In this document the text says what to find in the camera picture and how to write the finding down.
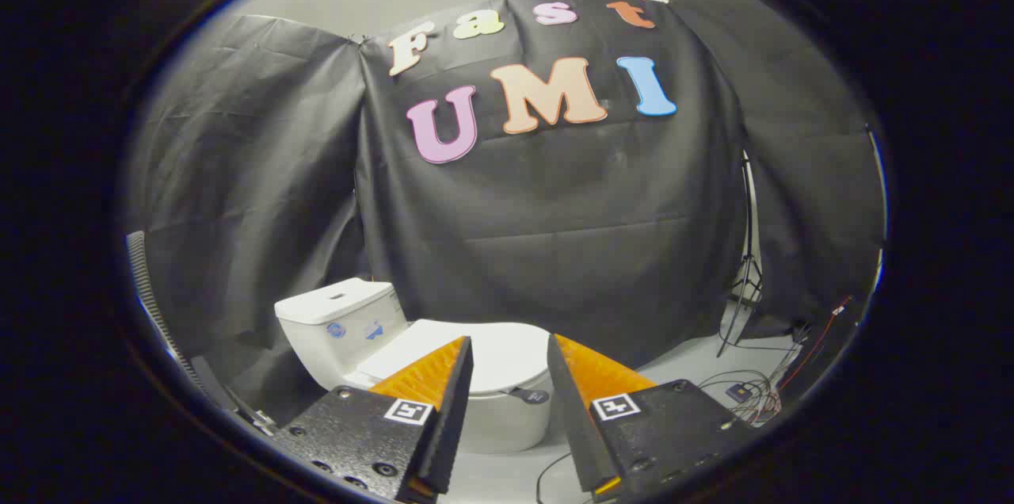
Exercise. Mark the small blue electronic box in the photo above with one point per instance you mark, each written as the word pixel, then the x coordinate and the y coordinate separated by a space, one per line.
pixel 739 391

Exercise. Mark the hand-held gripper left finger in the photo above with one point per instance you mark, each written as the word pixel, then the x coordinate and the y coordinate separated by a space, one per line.
pixel 451 418

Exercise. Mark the black backdrop cloth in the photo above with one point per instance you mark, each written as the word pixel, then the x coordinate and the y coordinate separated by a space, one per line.
pixel 554 211

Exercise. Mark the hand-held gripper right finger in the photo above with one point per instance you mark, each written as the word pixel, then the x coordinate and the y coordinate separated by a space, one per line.
pixel 574 425

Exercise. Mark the black light stand tripod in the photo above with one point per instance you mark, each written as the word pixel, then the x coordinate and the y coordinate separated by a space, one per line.
pixel 750 250

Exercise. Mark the white ceramic toilet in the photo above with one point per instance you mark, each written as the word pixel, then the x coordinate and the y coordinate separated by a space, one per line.
pixel 333 330

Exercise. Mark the white toilet lid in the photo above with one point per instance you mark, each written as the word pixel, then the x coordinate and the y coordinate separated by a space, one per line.
pixel 507 353

